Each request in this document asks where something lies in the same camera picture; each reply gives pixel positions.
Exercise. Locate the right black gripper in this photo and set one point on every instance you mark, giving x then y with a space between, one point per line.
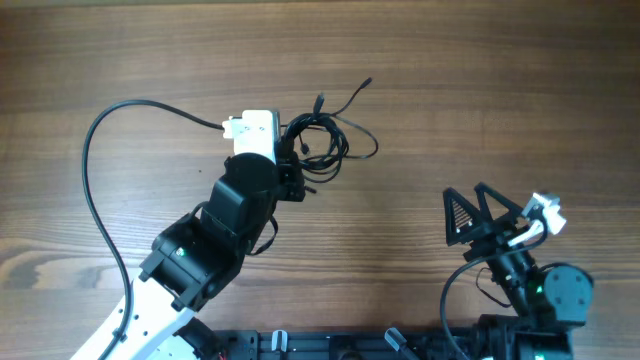
486 235

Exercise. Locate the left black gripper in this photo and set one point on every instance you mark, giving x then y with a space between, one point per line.
289 167

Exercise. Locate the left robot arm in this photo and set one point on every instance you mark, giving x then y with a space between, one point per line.
197 256

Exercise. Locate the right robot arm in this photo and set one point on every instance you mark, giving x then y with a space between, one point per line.
549 301

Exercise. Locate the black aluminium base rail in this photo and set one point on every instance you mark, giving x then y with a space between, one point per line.
429 345

